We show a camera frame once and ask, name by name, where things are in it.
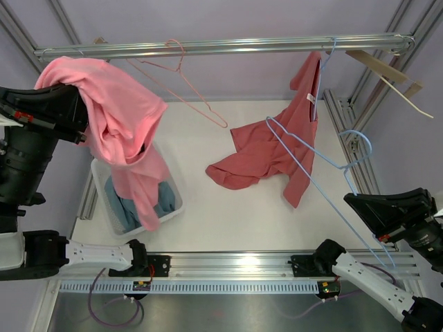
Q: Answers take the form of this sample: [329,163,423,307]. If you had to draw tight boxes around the white plastic basket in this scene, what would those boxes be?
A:
[91,159,185,239]

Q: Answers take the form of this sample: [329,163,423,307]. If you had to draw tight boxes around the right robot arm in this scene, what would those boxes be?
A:
[313,188,442,331]

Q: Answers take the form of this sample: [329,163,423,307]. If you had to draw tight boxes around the right beige clip hanger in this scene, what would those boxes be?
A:
[345,50,434,119]

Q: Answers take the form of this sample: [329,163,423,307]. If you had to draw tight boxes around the left beige clip hanger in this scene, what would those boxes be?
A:
[93,37,107,45]

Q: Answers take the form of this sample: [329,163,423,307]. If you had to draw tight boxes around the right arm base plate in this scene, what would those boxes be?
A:
[287,255,337,277]

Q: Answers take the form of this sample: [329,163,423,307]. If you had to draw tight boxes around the beige clip hanger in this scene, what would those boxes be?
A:
[93,37,107,45]
[345,50,434,119]

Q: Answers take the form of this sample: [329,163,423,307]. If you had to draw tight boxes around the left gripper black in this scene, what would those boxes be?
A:
[0,74,102,205]

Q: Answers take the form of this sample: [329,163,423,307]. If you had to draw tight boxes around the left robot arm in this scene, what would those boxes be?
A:
[1,84,148,281]

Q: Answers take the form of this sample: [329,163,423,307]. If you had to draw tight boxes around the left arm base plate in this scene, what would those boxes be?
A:
[108,255,171,277]

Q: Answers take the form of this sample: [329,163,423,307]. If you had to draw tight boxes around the light pink t-shirt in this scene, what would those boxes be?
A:
[35,57,170,210]

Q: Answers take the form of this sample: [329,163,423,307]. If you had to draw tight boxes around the aluminium hanging rail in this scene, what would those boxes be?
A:
[34,33,415,62]

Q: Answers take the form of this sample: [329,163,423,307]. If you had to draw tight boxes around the white slotted cable duct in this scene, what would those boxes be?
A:
[60,280,319,294]

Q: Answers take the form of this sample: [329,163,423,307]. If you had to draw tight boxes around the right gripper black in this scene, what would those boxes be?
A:
[344,185,443,271]

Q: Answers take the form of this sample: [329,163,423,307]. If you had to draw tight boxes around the dark pink t-shirt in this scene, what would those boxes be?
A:
[206,52,321,208]

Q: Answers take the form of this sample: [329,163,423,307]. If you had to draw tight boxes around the blue-grey t-shirt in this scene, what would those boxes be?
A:
[104,176,176,232]

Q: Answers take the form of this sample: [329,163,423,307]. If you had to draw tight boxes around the aluminium front frame rail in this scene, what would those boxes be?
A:
[161,250,421,281]

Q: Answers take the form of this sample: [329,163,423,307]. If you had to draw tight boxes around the pink wire hanger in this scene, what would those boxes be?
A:
[126,39,228,129]

